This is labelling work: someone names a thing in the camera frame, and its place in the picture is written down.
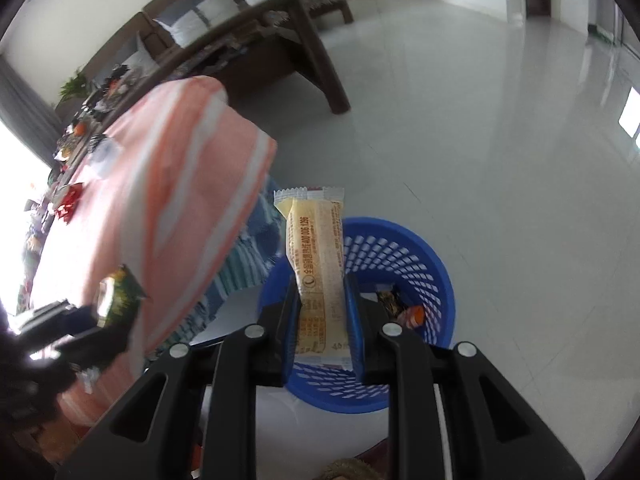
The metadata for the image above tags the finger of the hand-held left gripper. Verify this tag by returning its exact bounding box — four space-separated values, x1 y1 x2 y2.
47 321 135 367
15 300 103 336

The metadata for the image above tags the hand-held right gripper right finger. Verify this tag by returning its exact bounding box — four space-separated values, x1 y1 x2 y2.
342 272 586 480

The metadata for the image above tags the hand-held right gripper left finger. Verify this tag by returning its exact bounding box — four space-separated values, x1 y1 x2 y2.
54 272 303 480

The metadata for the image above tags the green snack wrapper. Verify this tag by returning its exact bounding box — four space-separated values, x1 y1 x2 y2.
95 265 151 328

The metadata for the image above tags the yellow snack packet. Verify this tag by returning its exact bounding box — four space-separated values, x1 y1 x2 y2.
273 186 352 371

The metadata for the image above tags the blue plastic basket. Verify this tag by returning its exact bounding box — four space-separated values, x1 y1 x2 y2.
257 216 457 414

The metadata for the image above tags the dark wrapper in basket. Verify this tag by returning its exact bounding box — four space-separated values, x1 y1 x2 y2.
375 287 405 321

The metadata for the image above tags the orange wrapper in basket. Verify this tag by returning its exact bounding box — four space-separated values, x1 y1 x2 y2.
397 305 426 328

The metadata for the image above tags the blue striped cloth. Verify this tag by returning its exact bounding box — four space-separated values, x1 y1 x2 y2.
170 175 288 346

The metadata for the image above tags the large red plastic bag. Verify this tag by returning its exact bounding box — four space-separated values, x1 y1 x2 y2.
52 182 83 221

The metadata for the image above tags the brown woven item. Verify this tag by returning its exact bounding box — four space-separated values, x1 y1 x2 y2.
320 457 381 480

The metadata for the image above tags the white plastic container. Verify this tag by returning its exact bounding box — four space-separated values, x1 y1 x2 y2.
90 140 123 181

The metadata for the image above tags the orange white striped tablecloth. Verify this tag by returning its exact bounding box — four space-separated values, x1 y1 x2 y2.
27 75 278 426

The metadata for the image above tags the glass fruit bowl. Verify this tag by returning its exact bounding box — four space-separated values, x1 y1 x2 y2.
60 117 101 153

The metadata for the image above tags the grey curtain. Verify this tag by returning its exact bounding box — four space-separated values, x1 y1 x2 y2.
0 55 63 166

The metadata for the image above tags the potted green plant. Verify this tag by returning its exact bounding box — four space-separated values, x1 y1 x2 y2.
59 66 90 106

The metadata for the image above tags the dark wooden coffee table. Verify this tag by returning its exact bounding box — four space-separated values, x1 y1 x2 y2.
52 0 352 171

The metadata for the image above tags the dark brown sofa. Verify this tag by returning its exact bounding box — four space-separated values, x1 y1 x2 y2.
55 0 351 111

